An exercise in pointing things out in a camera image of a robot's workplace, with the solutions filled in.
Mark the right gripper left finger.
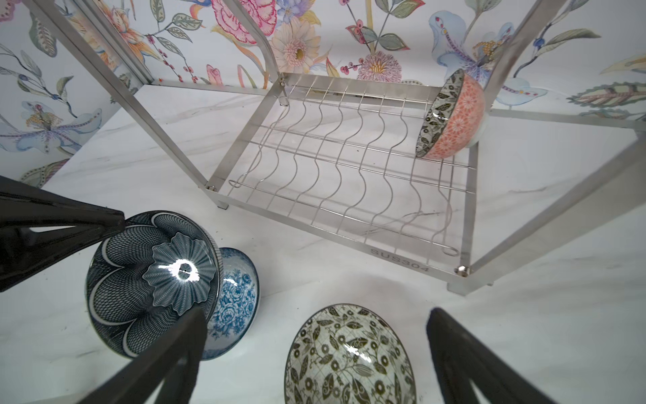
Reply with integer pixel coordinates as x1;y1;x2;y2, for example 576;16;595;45
81;307;207;403

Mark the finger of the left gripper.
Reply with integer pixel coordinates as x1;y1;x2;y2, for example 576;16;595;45
1;177;125;292

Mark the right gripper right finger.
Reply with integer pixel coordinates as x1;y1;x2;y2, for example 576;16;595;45
426;307;553;403

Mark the dark blue patterned bowl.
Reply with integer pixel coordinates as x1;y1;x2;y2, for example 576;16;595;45
85;210;224;359

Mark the olive leaf pattern bowl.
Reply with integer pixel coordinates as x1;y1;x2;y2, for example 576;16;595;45
284;304;418;403

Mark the pink leaf pattern bowl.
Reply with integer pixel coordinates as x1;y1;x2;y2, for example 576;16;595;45
416;69;486;160

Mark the stainless steel dish rack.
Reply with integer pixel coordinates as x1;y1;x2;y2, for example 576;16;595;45
28;1;645;296

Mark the blue floral bowl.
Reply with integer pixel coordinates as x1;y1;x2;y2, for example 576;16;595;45
202;247;260;361

